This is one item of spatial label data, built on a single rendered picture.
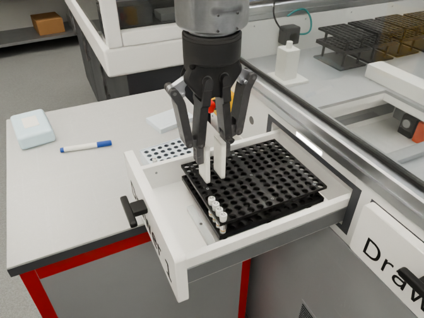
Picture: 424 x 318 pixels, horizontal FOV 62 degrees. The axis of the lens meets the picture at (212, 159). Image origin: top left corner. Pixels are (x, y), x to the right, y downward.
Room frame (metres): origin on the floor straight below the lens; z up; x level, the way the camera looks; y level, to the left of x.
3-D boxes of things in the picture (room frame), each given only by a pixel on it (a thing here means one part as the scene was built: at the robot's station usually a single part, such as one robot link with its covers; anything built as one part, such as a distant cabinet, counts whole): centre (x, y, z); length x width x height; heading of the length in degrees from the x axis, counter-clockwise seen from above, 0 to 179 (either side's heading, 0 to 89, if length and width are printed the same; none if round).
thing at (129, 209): (0.43, 0.13, 0.91); 0.07 x 0.04 x 0.01; 25
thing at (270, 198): (0.52, -0.08, 0.87); 0.22 x 0.18 x 0.06; 115
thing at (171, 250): (0.44, 0.11, 0.87); 0.29 x 0.02 x 0.11; 25
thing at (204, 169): (0.44, 0.01, 1.00); 0.03 x 0.01 x 0.07; 25
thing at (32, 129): (0.89, 0.53, 0.78); 0.15 x 0.10 x 0.04; 32
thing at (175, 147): (0.75, 0.12, 0.78); 0.12 x 0.08 x 0.04; 121
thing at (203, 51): (0.45, 0.00, 1.15); 0.08 x 0.07 x 0.09; 115
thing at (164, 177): (0.53, -0.08, 0.86); 0.40 x 0.26 x 0.06; 115
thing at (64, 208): (0.82, 0.26, 0.38); 0.62 x 0.58 x 0.76; 25
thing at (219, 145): (0.45, -0.01, 1.00); 0.03 x 0.01 x 0.07; 25
